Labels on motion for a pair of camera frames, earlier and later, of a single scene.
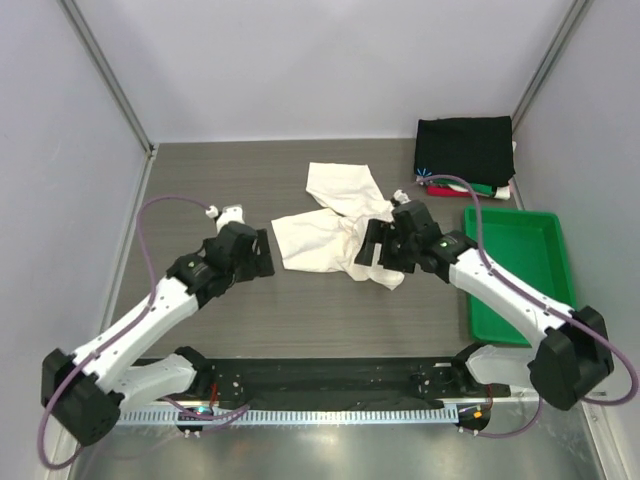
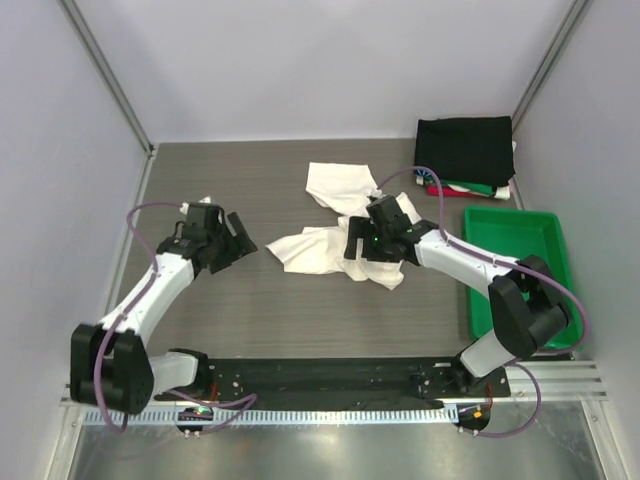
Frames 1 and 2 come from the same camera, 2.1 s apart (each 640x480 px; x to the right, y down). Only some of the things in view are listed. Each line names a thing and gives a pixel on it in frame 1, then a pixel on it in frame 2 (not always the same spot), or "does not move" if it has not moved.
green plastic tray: [529, 245] does not move
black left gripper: [258, 262] → [239, 244]
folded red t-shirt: [445, 191] does not move
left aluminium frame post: [109, 77] does not move
